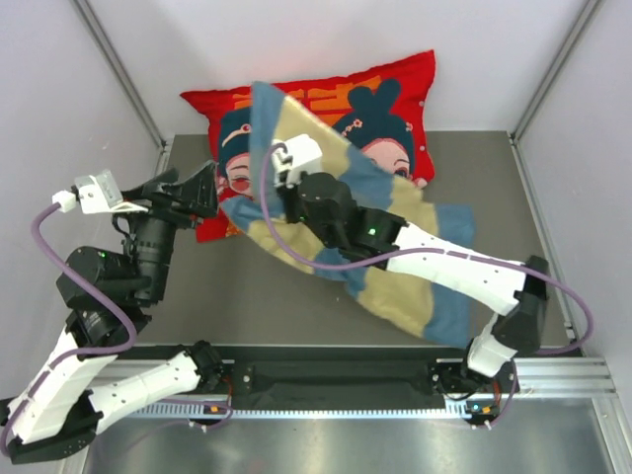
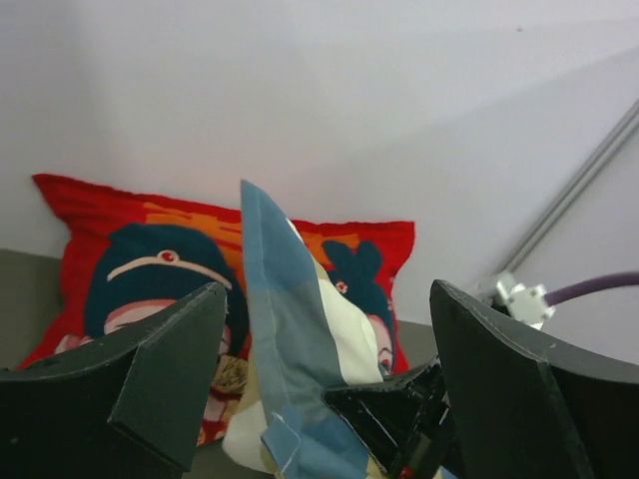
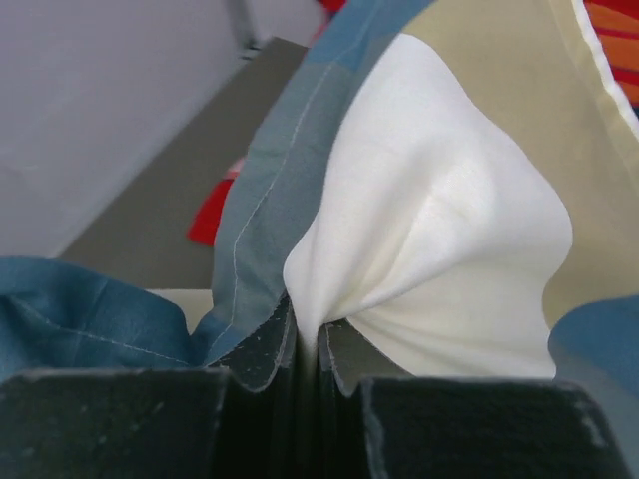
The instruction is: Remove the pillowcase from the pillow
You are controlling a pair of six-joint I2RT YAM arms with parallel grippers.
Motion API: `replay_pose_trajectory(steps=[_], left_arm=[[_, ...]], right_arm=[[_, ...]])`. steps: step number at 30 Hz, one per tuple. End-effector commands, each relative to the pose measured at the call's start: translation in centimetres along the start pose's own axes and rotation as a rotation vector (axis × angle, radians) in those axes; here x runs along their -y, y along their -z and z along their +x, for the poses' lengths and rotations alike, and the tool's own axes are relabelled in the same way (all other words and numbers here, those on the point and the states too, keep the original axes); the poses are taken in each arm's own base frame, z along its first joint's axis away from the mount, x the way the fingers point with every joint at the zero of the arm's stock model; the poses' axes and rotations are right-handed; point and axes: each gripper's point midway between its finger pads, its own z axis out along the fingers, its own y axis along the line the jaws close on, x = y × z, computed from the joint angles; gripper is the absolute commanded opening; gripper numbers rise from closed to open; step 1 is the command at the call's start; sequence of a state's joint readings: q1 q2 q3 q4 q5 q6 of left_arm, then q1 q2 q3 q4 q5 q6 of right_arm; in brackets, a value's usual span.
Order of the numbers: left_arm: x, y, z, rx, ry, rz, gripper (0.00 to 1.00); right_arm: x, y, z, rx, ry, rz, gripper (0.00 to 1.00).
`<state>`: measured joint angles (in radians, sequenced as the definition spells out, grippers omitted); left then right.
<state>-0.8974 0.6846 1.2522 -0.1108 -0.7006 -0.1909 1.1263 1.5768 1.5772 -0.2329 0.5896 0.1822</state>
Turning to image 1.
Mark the slotted grey cable duct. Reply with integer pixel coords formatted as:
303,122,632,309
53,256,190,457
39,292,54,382
137,394,500,421

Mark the red cartoon couple pillow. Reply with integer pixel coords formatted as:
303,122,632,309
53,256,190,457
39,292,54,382
179,49,437,244

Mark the blue beige checked pillowcase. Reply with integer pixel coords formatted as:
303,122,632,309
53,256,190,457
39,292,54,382
221,82,475,348

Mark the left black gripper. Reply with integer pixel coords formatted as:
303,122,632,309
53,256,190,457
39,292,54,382
117,160,223,301

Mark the aluminium frame post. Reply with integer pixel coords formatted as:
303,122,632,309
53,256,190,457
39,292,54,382
510,0,603,142
70,0,167,149

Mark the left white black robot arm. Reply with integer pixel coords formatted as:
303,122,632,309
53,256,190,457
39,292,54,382
1,162,224,465

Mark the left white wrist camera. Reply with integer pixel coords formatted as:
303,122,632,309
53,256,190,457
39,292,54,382
51,169,123,214

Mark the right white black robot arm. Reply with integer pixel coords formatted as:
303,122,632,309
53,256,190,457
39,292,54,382
275,172,549,391

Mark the right aluminium frame post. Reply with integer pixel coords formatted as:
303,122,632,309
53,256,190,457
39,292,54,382
510,0,603,142

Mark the left aluminium frame post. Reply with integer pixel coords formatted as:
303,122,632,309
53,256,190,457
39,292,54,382
70,0,167,149

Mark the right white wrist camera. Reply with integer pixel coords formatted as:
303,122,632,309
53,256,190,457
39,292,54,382
272,133,323,188

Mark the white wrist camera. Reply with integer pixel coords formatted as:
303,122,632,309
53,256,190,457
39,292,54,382
51,169,123,214
272,133,323,188

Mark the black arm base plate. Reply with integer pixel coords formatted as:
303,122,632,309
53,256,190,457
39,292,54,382
210,346,511,412

